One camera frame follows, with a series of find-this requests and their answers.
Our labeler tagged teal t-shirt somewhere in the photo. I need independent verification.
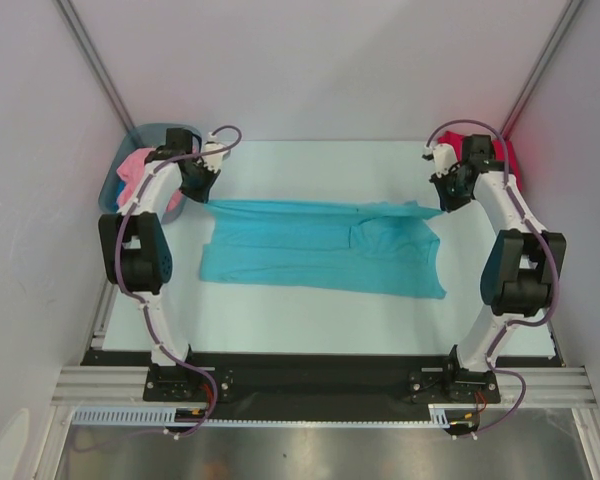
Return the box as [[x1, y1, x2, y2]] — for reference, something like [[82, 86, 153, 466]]
[[199, 200, 446, 299]]

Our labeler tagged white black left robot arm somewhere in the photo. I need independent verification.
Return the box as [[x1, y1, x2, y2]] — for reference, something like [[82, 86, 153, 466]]
[[98, 125, 232, 401]]

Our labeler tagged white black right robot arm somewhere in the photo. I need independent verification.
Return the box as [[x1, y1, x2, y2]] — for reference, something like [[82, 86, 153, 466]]
[[423, 135, 566, 403]]

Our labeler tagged folded red t-shirt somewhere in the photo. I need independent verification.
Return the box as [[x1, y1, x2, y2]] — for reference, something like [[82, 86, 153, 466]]
[[436, 130, 522, 189]]

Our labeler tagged pink t-shirt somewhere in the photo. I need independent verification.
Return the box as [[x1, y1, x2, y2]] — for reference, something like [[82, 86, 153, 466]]
[[116, 147, 156, 210]]

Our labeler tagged grey-blue plastic basket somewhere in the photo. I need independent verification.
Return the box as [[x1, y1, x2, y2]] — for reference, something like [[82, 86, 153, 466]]
[[98, 123, 202, 225]]

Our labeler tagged blue t-shirt in basket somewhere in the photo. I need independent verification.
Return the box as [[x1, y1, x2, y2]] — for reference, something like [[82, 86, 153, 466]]
[[115, 181, 126, 199]]

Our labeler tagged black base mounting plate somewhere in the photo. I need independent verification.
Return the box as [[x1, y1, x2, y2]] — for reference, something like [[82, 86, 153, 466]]
[[79, 349, 565, 405]]

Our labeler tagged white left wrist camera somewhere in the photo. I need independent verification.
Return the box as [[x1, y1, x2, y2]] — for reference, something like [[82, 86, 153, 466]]
[[201, 133, 230, 172]]

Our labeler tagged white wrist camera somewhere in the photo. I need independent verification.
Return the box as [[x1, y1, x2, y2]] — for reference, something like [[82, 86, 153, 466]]
[[201, 133, 230, 172], [422, 143, 457, 178]]

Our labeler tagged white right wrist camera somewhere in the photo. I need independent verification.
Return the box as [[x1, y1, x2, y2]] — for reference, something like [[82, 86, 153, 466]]
[[422, 143, 457, 178]]

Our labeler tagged right aluminium corner post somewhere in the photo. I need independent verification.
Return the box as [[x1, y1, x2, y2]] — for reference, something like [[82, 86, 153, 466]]
[[501, 0, 587, 139]]

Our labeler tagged aluminium corner post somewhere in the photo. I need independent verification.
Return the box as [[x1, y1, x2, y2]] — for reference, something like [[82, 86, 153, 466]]
[[52, 0, 135, 132], [501, 0, 587, 139]]

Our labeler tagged left aluminium corner post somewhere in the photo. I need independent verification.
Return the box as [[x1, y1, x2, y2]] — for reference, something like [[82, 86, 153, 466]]
[[52, 0, 135, 132]]

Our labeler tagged aluminium front rail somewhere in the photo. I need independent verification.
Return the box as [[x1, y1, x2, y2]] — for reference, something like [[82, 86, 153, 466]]
[[51, 366, 597, 408]]

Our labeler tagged white slotted cable duct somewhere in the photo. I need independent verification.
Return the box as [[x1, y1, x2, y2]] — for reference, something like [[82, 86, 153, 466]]
[[72, 406, 450, 429]]

